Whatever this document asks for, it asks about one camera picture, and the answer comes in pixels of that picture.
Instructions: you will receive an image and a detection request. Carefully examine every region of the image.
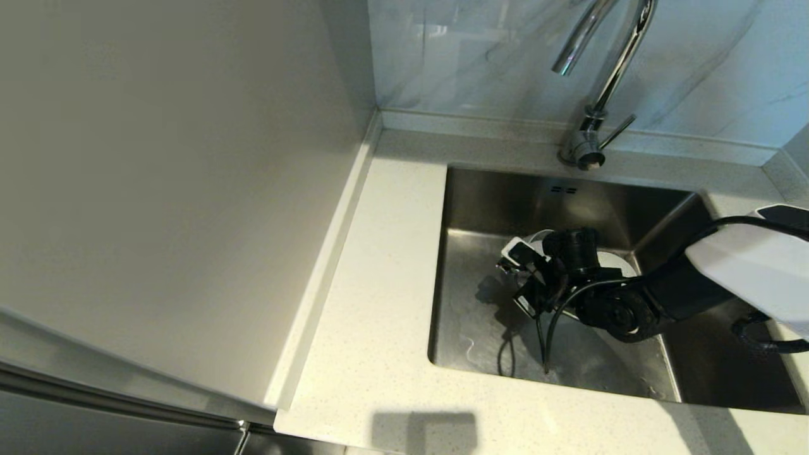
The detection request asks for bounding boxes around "stainless steel sink basin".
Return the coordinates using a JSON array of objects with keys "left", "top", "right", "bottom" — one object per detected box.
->
[{"left": 427, "top": 164, "right": 806, "bottom": 416}]

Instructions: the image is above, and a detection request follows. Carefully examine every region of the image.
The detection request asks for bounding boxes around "chrome gooseneck faucet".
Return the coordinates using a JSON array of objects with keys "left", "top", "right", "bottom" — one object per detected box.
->
[{"left": 551, "top": 0, "right": 658, "bottom": 171}]

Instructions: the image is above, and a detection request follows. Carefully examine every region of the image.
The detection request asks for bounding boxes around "chrome faucet lever handle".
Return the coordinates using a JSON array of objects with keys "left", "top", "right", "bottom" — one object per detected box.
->
[{"left": 598, "top": 114, "right": 636, "bottom": 151}]

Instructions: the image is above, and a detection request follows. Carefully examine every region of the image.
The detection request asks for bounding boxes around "grey-blue plastic bowl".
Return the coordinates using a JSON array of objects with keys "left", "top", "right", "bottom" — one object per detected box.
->
[{"left": 501, "top": 229, "right": 558, "bottom": 279}]

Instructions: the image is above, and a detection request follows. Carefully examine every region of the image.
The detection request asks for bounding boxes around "tall grey cabinet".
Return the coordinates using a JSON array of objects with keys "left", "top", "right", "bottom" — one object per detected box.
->
[{"left": 0, "top": 0, "right": 383, "bottom": 437}]

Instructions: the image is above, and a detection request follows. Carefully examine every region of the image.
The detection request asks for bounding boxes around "white plastic bowl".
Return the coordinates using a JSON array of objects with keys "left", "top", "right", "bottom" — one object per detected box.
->
[{"left": 597, "top": 251, "right": 638, "bottom": 279}]

